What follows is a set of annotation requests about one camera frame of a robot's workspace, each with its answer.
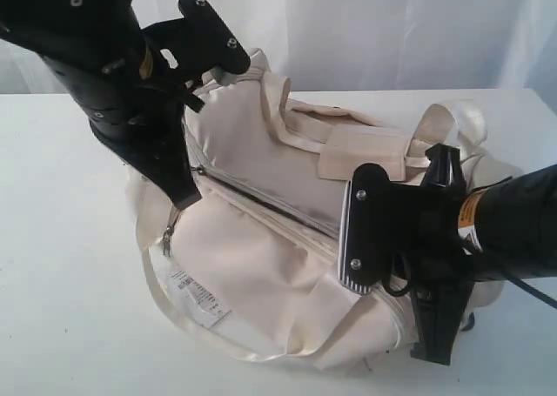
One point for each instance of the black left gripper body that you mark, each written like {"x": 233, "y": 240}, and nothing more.
{"x": 129, "y": 80}

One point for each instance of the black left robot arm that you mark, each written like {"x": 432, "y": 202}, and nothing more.
{"x": 22, "y": 20}

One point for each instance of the white backdrop curtain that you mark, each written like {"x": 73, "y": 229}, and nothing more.
{"x": 377, "y": 45}

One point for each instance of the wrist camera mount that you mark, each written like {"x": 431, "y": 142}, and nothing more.
{"x": 209, "y": 39}
{"x": 363, "y": 255}

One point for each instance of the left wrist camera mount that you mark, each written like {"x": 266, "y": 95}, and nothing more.
{"x": 209, "y": 39}

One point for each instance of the white paper label tag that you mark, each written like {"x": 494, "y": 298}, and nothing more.
{"x": 192, "y": 299}

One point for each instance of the cream fabric duffel bag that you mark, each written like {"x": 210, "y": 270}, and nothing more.
{"x": 264, "y": 237}

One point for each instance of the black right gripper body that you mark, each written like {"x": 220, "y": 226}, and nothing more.
{"x": 421, "y": 237}

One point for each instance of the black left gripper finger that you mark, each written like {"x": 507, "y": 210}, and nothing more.
{"x": 158, "y": 151}

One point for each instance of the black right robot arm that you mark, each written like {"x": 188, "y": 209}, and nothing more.
{"x": 509, "y": 229}

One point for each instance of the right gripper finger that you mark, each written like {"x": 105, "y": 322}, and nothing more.
{"x": 438, "y": 308}
{"x": 444, "y": 172}

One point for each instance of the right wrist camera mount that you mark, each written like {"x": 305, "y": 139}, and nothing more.
{"x": 363, "y": 255}

